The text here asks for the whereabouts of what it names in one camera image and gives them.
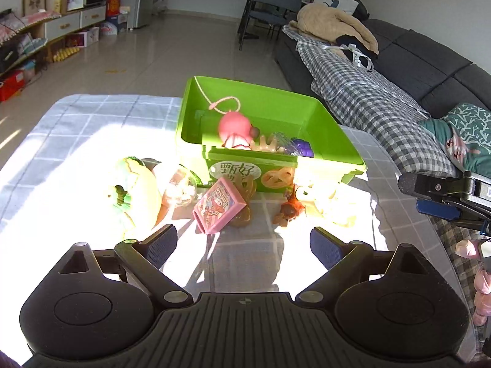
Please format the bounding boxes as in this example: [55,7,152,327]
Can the orange toy pumpkin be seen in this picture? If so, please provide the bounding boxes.
[104,156,162,238]

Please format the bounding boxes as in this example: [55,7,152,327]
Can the orange red toy figure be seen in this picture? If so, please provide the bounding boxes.
[272,185,305,227]

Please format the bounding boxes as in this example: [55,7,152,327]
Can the pink card box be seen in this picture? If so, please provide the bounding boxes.
[192,177,246,234]

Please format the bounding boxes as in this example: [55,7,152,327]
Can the brown toy figure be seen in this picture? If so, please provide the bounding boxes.
[229,175,256,228]

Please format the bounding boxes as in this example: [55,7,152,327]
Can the person right hand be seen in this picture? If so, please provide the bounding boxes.
[455,240,491,327]

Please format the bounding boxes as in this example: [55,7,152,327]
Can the green patterned pillow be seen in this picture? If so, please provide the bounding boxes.
[419,103,491,178]

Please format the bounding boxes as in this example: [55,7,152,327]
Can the purple toy grapes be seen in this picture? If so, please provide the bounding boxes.
[291,138,315,158]

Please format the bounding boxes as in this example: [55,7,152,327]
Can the dark grey sofa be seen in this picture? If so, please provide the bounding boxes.
[274,19,490,127]

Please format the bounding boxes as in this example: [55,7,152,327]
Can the white checked tablecloth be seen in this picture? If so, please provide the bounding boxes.
[1,95,462,362]

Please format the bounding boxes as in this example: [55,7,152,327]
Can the grey plaid blanket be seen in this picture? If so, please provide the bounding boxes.
[282,25,460,177]

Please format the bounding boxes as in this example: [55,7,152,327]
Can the green plastic storage box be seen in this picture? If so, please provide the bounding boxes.
[176,76,366,193]

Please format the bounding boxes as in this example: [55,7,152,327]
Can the pink round toy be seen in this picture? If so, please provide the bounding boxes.
[218,111,260,150]

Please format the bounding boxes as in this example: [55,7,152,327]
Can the beige blanket pile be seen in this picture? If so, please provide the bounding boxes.
[289,3,379,54]

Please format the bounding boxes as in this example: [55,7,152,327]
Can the white drawer cabinet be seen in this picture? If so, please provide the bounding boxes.
[44,5,106,42]

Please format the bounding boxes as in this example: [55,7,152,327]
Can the dark office chair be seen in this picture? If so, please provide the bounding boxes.
[237,0,302,51]

